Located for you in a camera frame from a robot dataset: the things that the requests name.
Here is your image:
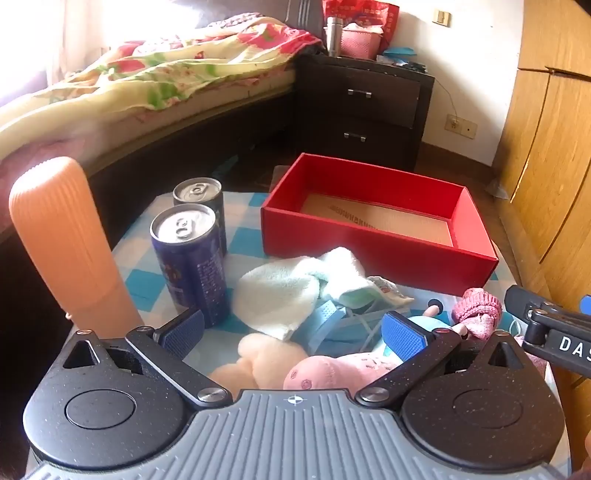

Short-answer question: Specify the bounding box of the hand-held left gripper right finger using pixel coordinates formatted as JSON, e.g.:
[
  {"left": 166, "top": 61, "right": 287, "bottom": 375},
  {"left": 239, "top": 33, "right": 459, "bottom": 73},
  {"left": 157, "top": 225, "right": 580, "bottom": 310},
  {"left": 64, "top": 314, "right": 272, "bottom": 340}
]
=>
[{"left": 355, "top": 311, "right": 532, "bottom": 408}]

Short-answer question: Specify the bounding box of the floral blanket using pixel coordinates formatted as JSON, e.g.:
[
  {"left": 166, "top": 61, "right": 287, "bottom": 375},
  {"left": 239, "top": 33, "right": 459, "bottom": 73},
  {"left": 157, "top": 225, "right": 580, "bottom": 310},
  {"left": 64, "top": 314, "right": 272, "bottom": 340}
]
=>
[{"left": 0, "top": 16, "right": 324, "bottom": 139}]

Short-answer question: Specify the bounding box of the wooden wardrobe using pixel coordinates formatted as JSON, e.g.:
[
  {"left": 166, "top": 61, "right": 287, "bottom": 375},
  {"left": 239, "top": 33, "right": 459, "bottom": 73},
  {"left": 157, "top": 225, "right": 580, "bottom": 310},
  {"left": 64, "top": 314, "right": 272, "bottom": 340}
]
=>
[{"left": 492, "top": 0, "right": 591, "bottom": 430}]

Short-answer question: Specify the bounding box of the blue plastic item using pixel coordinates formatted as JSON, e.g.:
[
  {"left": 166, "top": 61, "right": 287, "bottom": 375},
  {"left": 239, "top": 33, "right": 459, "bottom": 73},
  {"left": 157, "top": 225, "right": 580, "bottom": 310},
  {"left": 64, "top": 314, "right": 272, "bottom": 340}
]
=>
[{"left": 382, "top": 45, "right": 419, "bottom": 64}]

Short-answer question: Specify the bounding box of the dark wooden bed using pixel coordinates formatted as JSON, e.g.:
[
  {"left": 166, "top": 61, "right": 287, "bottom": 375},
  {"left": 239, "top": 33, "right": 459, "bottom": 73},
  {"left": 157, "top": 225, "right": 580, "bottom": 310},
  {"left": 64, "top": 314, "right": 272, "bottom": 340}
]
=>
[{"left": 0, "top": 0, "right": 324, "bottom": 259}]

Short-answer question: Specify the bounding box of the steel thermos flask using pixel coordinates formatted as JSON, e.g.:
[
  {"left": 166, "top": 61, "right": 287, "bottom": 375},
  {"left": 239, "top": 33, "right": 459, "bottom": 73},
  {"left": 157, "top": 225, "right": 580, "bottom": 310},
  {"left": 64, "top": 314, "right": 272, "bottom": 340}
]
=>
[{"left": 323, "top": 17, "right": 342, "bottom": 58}]

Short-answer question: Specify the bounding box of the pink plastic basket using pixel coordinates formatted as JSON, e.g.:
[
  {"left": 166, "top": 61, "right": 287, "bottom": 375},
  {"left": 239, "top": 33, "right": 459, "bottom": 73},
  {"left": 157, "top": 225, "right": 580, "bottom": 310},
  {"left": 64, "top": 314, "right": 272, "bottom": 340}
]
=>
[{"left": 341, "top": 23, "right": 383, "bottom": 60}]

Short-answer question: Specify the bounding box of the pale blue terry towel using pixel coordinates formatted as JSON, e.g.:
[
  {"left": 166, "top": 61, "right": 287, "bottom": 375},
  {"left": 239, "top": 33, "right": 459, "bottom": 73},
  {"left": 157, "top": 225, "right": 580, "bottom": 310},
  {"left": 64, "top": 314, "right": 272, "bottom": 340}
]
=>
[{"left": 316, "top": 247, "right": 385, "bottom": 309}]

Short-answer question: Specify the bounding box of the cream plush toy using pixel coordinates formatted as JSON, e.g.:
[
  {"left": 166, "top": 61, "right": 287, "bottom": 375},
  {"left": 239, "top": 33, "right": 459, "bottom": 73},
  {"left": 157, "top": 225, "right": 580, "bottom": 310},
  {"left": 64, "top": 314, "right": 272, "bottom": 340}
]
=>
[{"left": 210, "top": 333, "right": 315, "bottom": 400}]

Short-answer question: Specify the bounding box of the wall power socket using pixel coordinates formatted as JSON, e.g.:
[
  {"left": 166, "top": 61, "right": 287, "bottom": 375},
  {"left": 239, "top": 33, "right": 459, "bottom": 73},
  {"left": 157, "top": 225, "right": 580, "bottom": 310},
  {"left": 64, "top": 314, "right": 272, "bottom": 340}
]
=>
[{"left": 444, "top": 115, "right": 477, "bottom": 138}]

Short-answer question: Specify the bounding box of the thin charging cable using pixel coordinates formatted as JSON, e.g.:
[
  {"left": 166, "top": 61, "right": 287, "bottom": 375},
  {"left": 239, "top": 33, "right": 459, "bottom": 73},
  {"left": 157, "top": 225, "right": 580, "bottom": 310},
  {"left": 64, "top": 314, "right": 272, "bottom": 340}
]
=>
[{"left": 434, "top": 76, "right": 460, "bottom": 125}]

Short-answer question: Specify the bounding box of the dark brown nightstand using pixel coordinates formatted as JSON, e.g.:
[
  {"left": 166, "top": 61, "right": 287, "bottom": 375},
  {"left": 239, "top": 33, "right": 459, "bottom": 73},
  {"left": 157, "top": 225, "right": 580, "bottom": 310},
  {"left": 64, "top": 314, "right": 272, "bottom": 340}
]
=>
[{"left": 293, "top": 54, "right": 435, "bottom": 172}]

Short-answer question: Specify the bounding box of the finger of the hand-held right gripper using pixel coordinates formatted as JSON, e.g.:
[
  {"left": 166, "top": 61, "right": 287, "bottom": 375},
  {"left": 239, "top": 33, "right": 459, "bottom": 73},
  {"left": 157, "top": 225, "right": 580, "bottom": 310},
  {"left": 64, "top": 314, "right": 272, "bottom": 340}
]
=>
[{"left": 504, "top": 285, "right": 591, "bottom": 329}]

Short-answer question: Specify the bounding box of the orange ribbed bottle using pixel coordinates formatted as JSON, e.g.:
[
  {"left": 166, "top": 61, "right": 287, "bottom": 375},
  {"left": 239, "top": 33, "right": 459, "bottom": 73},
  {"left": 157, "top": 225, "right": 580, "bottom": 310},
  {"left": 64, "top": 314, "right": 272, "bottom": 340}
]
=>
[{"left": 8, "top": 156, "right": 145, "bottom": 329}]

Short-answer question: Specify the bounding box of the red bag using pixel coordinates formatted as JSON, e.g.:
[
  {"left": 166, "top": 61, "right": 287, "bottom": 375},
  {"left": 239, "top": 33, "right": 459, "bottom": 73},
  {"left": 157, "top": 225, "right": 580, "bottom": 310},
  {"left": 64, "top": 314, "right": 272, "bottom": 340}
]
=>
[{"left": 322, "top": 0, "right": 400, "bottom": 47}]

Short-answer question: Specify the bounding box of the red cardboard box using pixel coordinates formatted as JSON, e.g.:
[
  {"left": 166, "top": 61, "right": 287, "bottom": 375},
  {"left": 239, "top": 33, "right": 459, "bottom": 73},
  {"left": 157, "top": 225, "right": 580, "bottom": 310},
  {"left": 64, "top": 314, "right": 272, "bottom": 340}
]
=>
[{"left": 260, "top": 152, "right": 500, "bottom": 295}]

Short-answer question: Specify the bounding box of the blue checkered tablecloth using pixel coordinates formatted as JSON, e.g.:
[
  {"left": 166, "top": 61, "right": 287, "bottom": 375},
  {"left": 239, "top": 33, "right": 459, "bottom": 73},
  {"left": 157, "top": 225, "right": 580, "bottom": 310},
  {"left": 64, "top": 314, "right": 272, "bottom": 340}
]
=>
[{"left": 60, "top": 189, "right": 559, "bottom": 402}]

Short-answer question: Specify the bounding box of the dark blue drink can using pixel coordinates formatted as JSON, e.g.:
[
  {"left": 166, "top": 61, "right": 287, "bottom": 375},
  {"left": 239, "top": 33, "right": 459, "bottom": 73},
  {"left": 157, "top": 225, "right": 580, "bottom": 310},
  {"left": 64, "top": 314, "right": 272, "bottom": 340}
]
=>
[
  {"left": 173, "top": 177, "right": 228, "bottom": 259},
  {"left": 150, "top": 203, "right": 228, "bottom": 329}
]

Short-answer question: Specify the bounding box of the pink pig plush toy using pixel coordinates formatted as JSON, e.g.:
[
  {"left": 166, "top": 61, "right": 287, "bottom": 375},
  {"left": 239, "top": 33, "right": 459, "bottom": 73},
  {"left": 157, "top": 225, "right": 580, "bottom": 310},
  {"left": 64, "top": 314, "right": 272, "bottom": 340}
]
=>
[{"left": 283, "top": 314, "right": 467, "bottom": 392}]

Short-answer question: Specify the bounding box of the pink knit sock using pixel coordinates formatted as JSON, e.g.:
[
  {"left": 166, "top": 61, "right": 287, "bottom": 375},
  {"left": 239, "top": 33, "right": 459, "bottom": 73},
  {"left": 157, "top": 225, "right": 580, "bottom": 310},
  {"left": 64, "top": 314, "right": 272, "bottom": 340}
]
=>
[{"left": 451, "top": 287, "right": 503, "bottom": 341}]

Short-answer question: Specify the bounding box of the white face mask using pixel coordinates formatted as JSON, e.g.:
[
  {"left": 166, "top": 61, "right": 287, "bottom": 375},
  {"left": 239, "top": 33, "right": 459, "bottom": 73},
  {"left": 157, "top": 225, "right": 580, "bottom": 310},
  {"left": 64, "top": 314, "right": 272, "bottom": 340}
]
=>
[{"left": 367, "top": 276, "right": 415, "bottom": 309}]

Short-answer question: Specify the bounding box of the white terry towel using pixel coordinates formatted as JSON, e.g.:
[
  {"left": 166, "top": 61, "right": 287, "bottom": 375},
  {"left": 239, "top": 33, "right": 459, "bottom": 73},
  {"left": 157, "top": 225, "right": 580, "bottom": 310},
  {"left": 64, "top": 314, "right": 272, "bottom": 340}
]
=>
[{"left": 231, "top": 258, "right": 323, "bottom": 342}]

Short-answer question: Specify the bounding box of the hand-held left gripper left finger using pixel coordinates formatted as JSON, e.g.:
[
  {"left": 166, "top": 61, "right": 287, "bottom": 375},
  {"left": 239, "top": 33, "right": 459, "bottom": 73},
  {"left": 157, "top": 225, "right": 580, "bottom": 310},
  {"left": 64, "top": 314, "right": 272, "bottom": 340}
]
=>
[{"left": 62, "top": 309, "right": 234, "bottom": 408}]

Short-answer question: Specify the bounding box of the clear plastic wrapper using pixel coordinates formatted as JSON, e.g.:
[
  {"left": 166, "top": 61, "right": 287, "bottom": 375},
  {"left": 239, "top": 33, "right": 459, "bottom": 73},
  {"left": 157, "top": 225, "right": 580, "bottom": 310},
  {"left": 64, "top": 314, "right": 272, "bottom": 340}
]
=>
[{"left": 485, "top": 178, "right": 511, "bottom": 200}]

